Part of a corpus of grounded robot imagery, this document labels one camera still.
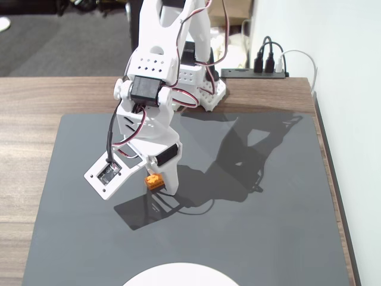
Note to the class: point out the black usb hub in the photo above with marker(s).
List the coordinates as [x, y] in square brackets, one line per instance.
[238, 73]

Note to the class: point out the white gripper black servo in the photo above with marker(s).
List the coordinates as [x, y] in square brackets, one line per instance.
[165, 157]

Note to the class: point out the cream plastic bag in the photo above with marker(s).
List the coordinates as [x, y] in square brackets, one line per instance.
[238, 47]

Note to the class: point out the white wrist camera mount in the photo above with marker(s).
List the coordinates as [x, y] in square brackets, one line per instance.
[111, 190]

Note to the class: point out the white round plate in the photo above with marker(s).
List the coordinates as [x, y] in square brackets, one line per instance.
[178, 277]

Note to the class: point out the dark brown cabinet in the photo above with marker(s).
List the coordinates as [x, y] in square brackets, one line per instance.
[135, 18]

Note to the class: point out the white round floor object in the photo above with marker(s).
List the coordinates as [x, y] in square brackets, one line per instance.
[3, 24]

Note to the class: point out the orange lego brick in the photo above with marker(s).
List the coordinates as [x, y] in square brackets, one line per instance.
[153, 182]

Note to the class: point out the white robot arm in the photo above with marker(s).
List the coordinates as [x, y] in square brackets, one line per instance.
[154, 35]

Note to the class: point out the dark grey table mat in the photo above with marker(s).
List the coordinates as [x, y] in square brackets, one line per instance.
[89, 238]

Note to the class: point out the brown cardboard box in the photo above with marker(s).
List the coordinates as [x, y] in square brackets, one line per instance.
[238, 12]

